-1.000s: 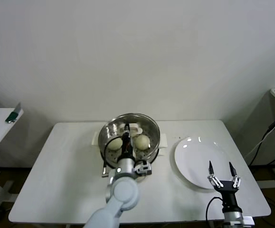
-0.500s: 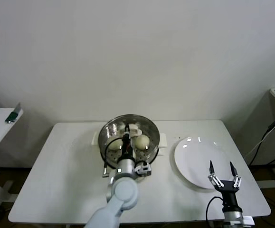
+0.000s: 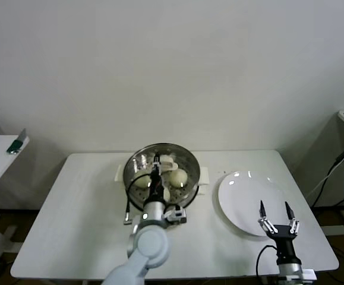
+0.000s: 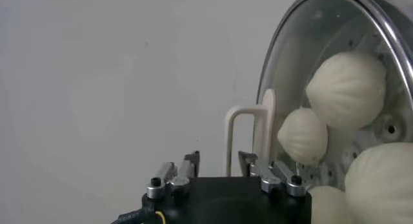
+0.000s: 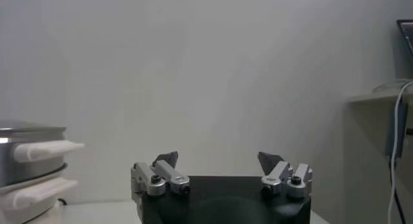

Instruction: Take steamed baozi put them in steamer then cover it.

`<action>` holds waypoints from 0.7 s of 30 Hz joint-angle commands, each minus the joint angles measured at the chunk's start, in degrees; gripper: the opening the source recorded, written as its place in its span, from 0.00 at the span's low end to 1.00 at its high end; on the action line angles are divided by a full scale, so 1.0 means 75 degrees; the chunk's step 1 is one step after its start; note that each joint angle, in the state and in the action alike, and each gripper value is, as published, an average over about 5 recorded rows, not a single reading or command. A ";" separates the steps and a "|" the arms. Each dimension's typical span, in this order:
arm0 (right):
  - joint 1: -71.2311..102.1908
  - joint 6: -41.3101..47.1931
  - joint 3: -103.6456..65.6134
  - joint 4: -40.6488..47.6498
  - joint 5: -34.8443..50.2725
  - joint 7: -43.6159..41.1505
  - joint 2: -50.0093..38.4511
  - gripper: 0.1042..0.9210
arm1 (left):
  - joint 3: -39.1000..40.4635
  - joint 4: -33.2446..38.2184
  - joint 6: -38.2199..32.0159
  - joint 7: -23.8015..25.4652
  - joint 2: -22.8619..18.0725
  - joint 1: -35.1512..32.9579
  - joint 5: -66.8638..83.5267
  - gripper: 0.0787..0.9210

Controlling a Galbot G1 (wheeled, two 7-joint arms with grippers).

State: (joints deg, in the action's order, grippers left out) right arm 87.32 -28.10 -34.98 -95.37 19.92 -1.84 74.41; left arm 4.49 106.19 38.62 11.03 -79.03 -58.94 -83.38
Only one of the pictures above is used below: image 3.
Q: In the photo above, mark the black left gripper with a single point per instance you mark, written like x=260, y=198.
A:
x=156, y=190

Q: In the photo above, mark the white round plate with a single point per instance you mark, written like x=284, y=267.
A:
x=240, y=193

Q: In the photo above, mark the round glass lid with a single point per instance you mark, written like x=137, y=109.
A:
x=186, y=160

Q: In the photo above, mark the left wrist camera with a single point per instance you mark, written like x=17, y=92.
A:
x=176, y=215

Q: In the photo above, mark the white steamed baozi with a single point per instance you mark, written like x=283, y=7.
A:
x=178, y=178
x=168, y=158
x=167, y=194
x=142, y=180

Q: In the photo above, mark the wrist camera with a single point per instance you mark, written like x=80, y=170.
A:
x=308, y=273
x=176, y=215

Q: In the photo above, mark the white electric cooker base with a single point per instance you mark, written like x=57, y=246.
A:
x=136, y=212

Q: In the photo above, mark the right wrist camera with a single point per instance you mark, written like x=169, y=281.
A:
x=308, y=273

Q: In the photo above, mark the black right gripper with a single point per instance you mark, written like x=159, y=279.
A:
x=283, y=240

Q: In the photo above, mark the stainless steel steamer basket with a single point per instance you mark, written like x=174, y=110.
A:
x=194, y=193

